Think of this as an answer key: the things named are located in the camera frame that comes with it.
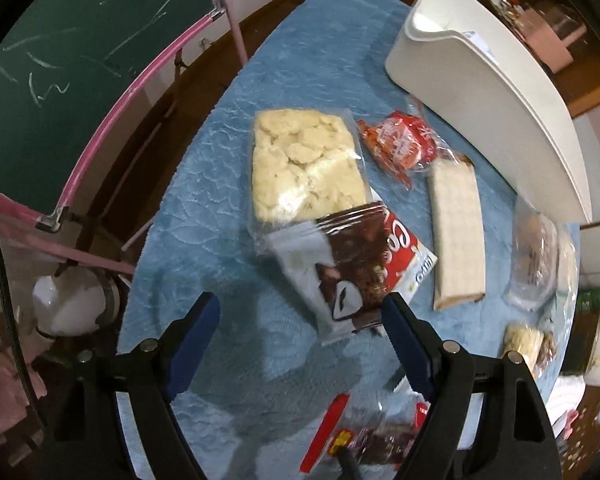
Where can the red black snack packet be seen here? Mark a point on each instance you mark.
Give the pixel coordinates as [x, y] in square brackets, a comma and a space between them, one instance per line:
[369, 432]

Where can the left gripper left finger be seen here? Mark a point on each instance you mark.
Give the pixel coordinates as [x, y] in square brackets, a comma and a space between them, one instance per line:
[152, 375]

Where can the green chalkboard pink frame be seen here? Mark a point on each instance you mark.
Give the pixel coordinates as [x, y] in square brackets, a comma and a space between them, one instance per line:
[68, 71]

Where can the clear brown cookie bag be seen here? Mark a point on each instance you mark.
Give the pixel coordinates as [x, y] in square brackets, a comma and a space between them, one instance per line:
[534, 262]

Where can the pink basket on shelf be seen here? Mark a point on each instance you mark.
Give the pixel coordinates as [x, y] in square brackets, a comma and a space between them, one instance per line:
[550, 31]

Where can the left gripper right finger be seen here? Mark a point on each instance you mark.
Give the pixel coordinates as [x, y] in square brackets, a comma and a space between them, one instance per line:
[486, 418]

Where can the beige wafer bar packet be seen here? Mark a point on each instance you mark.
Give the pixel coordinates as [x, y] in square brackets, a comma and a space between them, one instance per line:
[458, 234]

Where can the blue fuzzy table cover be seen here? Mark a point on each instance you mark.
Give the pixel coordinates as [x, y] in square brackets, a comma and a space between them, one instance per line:
[266, 380]

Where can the chocolate snack packet white red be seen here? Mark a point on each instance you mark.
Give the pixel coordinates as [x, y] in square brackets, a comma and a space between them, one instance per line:
[343, 265]

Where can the clear cracker snack packet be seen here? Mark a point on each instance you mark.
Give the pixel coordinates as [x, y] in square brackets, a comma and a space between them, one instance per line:
[537, 345]

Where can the red round snack packet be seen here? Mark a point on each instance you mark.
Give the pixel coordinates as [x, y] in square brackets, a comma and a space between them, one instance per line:
[403, 144]

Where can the white plastic storage bin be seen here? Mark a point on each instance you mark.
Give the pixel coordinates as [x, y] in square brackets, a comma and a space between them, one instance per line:
[467, 67]

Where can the clear bag pale crackers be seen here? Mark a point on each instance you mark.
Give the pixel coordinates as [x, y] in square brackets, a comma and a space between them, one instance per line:
[306, 163]

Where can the large clear bread bag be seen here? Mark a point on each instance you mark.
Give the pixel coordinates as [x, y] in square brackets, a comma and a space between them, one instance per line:
[557, 316]

